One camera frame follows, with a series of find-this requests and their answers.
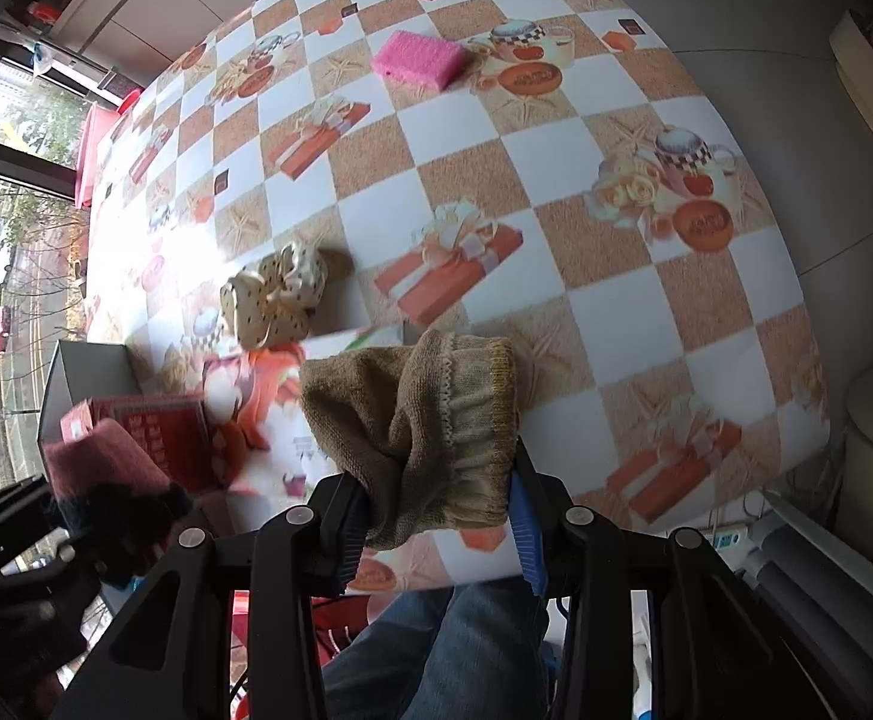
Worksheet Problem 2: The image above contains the white power strip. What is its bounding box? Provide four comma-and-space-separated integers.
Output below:
703, 522, 749, 553

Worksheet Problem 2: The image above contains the pink patterned tissue box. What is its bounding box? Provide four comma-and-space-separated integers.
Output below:
59, 394, 249, 496

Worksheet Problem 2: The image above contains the checkered patterned tablecloth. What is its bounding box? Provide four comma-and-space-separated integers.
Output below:
83, 0, 833, 593

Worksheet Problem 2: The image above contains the person's jeans leg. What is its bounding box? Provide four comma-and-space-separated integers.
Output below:
322, 577, 548, 718

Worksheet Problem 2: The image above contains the red plastic stool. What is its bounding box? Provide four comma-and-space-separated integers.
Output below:
228, 585, 368, 718

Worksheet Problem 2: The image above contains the pink navy knit hat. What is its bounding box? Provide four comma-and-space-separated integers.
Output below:
44, 418, 192, 544

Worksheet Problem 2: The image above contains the pink plastic basin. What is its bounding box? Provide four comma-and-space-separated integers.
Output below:
73, 88, 142, 210

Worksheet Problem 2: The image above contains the beige knit hat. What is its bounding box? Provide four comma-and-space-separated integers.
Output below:
301, 328, 519, 551

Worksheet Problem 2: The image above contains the white polka dot scrunchie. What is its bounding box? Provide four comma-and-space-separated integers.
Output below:
220, 241, 329, 351

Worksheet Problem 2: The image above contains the white illustrated food bag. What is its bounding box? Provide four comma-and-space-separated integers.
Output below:
200, 322, 409, 519

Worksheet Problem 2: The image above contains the white open cardboard box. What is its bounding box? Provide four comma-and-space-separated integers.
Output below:
38, 340, 142, 457

